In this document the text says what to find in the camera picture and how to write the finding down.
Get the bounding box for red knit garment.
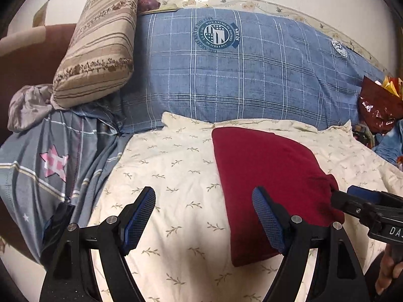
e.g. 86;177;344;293
212;127;344;267

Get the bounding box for person's right hand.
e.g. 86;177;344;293
375;244;403;295

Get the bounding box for blue denim garment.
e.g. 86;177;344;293
372;124;402;167

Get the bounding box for dark red plastic bag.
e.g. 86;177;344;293
358;77;402;134

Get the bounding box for cream leaf-print quilt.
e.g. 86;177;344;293
90;112;402;301

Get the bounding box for grey star-print bedsheet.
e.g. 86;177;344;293
1;102;130;261

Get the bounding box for grey crumpled cloth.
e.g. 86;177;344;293
8;84;53;133

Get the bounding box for blue plaid pillow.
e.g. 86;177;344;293
113;9;383;132

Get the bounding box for brown padded headboard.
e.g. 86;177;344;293
1;23;76;142

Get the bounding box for beige striped floral pillow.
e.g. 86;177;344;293
51;0;138;109

